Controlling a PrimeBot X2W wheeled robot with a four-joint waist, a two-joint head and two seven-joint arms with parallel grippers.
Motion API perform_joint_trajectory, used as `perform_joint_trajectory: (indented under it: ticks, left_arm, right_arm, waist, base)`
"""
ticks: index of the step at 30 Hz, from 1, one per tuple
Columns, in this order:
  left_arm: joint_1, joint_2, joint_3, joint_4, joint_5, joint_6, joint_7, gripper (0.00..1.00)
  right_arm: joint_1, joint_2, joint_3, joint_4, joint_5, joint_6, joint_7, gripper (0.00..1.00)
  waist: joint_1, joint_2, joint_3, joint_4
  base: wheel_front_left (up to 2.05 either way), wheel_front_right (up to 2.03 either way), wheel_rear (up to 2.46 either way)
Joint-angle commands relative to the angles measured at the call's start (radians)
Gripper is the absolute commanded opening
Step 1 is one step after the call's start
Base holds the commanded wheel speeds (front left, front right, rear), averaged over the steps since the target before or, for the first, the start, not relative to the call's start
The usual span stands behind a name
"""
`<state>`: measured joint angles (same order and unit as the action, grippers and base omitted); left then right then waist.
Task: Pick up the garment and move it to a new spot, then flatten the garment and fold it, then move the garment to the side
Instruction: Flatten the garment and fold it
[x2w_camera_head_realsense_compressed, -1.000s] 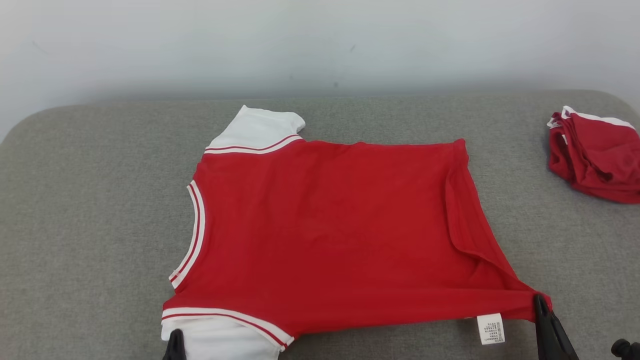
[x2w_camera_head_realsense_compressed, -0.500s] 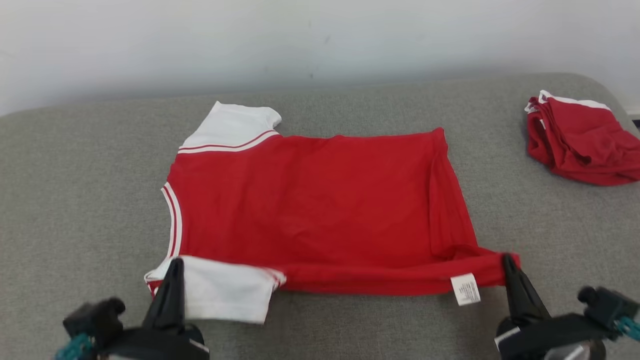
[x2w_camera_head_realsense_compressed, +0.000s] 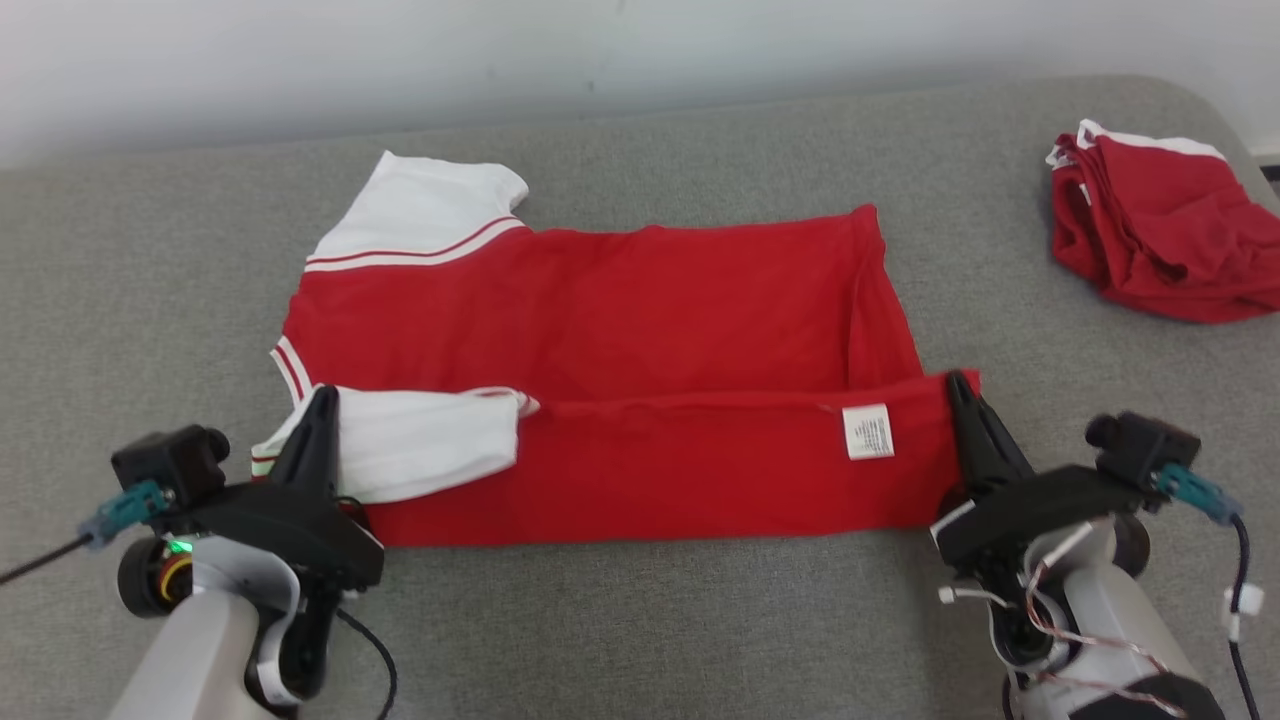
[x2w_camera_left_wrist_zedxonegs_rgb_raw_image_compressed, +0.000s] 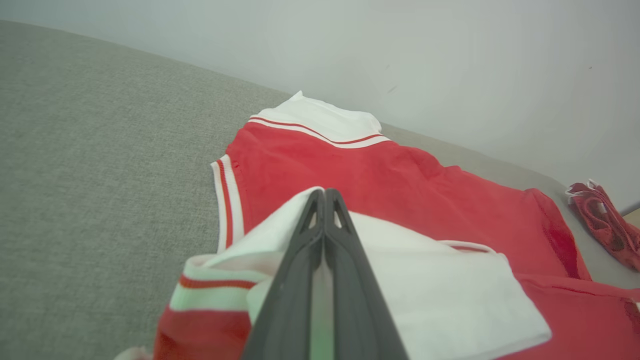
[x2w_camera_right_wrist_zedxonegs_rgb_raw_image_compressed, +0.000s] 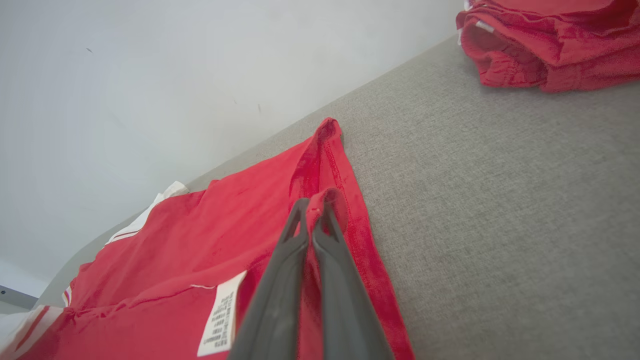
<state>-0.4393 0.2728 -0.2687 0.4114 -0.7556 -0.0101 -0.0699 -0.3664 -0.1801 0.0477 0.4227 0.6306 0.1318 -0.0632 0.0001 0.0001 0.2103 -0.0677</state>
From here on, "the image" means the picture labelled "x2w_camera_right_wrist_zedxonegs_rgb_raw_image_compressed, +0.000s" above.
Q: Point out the red shorts with white stripe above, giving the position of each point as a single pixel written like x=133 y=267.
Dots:
x=560 y=45

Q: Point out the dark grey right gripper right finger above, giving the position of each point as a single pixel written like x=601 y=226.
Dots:
x=345 y=310

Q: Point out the grey metal frame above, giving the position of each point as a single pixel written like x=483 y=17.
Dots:
x=17 y=297

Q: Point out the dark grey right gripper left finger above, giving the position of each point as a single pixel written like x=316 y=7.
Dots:
x=277 y=300

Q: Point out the red jersey with white sleeves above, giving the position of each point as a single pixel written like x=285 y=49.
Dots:
x=190 y=250

